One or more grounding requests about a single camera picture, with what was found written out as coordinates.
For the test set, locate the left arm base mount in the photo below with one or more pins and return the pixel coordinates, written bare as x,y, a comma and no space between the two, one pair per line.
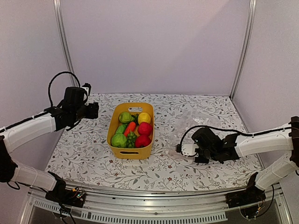
73,197

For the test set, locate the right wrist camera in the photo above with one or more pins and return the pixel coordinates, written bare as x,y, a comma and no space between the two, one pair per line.
189,150

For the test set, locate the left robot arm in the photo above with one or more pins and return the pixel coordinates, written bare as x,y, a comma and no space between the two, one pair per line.
16,135

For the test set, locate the left aluminium frame post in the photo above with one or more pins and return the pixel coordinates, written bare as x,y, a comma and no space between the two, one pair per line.
62,34

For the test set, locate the yellow plastic basket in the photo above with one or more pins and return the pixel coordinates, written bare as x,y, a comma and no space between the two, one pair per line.
139,153

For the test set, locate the orange carrot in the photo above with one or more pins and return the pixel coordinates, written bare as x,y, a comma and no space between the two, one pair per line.
130,128

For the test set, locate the floral table mat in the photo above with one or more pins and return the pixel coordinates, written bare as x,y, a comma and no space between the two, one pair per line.
83,154

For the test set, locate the green cucumber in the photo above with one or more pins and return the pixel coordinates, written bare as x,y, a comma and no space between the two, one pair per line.
121,129

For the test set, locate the red apple far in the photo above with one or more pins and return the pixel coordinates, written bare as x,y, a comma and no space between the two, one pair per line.
145,129

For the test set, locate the right aluminium frame post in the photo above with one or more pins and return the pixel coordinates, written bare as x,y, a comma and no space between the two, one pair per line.
245,47

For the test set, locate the clear zip top bag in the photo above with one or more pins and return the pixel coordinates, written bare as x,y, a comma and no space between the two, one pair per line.
187,120

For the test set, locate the yellow lemon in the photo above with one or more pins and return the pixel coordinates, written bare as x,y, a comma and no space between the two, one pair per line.
144,117

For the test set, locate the red apple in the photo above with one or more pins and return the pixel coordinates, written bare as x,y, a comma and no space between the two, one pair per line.
142,141
145,129

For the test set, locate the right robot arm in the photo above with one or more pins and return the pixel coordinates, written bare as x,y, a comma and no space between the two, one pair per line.
285,138

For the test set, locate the red apple near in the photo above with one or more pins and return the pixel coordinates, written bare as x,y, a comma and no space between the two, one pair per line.
142,141

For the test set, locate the green grape bunch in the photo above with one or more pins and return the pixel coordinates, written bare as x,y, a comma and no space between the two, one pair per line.
131,138

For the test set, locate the front aluminium rail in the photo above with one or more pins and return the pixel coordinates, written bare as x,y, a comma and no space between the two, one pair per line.
106,205

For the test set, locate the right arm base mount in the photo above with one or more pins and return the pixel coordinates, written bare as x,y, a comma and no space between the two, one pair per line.
248,196

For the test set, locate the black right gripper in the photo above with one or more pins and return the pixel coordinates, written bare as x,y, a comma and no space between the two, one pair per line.
200,161

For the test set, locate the aluminium frame post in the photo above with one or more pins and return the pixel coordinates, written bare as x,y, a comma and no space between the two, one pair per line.
245,47
62,34

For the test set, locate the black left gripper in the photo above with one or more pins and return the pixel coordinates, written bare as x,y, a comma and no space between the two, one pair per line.
93,113

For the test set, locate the green apple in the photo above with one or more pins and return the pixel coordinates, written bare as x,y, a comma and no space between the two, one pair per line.
119,140
126,117

